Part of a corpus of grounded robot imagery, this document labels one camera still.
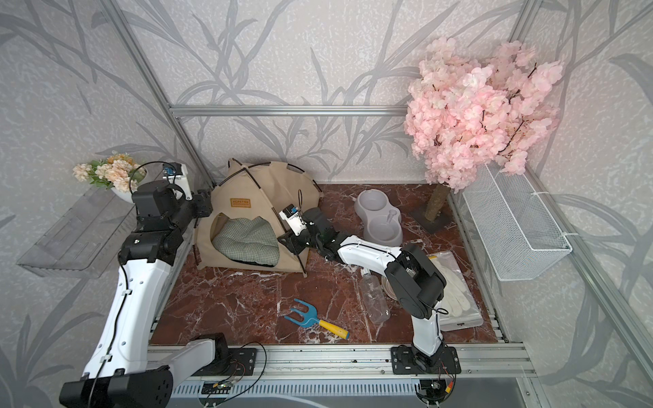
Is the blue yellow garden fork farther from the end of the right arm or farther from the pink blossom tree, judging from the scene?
the pink blossom tree

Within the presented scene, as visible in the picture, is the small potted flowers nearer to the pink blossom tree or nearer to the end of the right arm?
the end of the right arm

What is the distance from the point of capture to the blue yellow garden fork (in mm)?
796
